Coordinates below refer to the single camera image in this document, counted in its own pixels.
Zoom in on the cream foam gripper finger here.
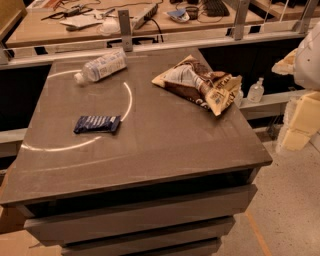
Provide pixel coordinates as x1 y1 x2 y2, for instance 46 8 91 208
276 91 320 152
271 49 297 75

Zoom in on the metal rail post right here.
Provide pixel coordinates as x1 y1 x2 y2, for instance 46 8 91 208
232 0 250 40

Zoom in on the grey drawer cabinet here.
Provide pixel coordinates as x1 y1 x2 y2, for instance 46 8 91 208
1 49 272 256

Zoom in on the clear sanitizer bottle right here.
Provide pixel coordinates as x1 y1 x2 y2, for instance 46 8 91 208
247 77 264 103

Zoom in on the clear sanitizer bottle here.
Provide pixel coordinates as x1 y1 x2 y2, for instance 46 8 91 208
234 88 244 107
247 77 264 103

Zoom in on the black keyboard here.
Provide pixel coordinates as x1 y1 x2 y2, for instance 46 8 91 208
202 0 230 17

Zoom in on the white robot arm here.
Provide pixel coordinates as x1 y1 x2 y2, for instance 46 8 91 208
272 22 320 151

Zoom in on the blue white bowl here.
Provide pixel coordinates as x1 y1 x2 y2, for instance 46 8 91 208
167 9 190 23

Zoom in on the clear sanitizer bottle left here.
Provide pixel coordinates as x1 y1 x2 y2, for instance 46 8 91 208
234 88 244 107

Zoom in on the blue rxbar blueberry bar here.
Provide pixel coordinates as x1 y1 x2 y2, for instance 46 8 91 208
73 116 121 134

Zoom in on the metal rail post left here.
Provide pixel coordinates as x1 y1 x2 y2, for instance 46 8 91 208
118 9 133 52

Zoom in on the clear plastic water bottle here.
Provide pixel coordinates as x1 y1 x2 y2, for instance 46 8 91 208
74 50 127 84

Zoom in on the white paper sheet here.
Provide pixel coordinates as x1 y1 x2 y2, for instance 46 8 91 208
61 15 103 28

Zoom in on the grey power strip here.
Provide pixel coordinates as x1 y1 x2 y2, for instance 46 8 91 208
131 3 158 29

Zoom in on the metal rail post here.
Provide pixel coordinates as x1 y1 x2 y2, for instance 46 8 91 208
232 0 250 40
118 9 133 52

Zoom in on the brown chip bag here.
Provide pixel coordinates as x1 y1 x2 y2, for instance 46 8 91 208
152 55 242 116

